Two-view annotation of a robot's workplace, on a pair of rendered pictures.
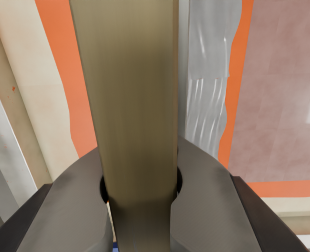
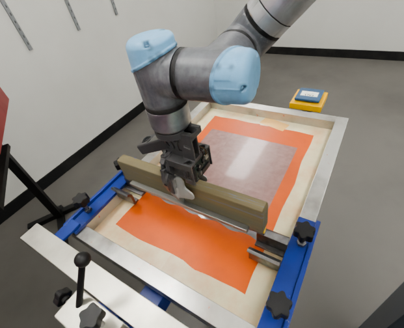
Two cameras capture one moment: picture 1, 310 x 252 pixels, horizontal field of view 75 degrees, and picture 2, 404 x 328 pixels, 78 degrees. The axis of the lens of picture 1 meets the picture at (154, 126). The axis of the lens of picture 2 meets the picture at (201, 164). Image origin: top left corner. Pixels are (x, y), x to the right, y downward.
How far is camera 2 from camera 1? 0.58 m
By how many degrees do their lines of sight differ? 68
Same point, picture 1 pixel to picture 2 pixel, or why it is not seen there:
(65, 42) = (161, 241)
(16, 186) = (194, 305)
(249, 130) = not seen: hidden behind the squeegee
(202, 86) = not seen: hidden behind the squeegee
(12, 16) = (142, 252)
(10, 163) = (180, 293)
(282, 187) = (282, 191)
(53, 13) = (151, 239)
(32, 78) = (161, 263)
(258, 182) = (272, 199)
